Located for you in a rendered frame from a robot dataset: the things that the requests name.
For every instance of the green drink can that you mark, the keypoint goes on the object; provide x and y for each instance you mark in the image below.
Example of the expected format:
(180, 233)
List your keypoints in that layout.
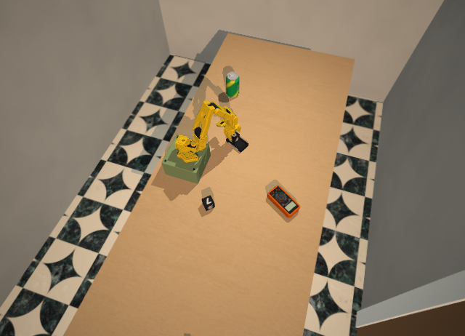
(232, 84)

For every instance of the orange digital multimeter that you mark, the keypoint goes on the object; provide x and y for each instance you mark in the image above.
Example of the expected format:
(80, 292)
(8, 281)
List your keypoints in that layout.
(284, 202)

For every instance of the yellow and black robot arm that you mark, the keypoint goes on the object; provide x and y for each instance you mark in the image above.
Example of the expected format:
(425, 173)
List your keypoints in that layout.
(185, 145)

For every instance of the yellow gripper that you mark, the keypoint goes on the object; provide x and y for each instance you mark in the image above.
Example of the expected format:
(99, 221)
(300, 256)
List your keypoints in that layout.
(228, 131)

